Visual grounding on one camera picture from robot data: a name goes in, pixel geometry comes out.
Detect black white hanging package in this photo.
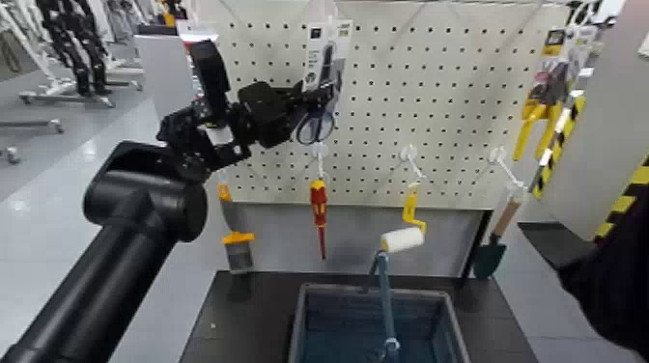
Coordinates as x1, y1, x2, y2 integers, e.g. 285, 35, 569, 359
565, 0, 617, 32

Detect yellow handled pliers package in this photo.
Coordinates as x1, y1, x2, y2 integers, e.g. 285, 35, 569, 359
512, 27, 584, 163

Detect blue scissors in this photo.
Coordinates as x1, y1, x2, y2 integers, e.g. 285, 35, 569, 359
295, 18, 354, 148

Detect orange handled paint brush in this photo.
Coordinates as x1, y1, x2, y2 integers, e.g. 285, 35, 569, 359
216, 181, 256, 275

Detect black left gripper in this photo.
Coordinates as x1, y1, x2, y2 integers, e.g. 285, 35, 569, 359
236, 80, 338, 151

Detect grey panel with hazard stripes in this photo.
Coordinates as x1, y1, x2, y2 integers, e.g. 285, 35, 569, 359
537, 0, 649, 242

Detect black humanoid robot on stand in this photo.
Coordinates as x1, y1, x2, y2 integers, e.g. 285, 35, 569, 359
34, 0, 114, 98

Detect white robot frame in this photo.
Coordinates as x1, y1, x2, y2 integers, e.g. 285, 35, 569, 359
0, 0, 67, 98

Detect grey metal back panel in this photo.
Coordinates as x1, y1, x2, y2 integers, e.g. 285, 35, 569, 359
228, 202, 489, 279

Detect white perforated pegboard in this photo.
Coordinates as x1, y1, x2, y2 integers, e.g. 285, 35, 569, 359
200, 0, 577, 211

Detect wooden handled green trowel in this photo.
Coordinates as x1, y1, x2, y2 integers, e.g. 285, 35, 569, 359
472, 194, 523, 281

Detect red yellow screwdriver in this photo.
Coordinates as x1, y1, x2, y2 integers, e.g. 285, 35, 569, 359
309, 180, 329, 262

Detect yellow black striped level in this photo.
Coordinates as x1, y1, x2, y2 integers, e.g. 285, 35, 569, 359
529, 91, 588, 200

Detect yellow handled white paint roller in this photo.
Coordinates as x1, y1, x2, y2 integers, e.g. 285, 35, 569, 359
380, 181, 428, 255

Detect white pegboard hook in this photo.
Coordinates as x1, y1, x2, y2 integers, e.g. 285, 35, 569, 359
399, 144, 425, 186
310, 141, 330, 182
487, 147, 528, 196

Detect grey blue crate with handle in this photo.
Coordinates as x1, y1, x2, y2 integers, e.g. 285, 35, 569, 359
288, 250, 472, 363

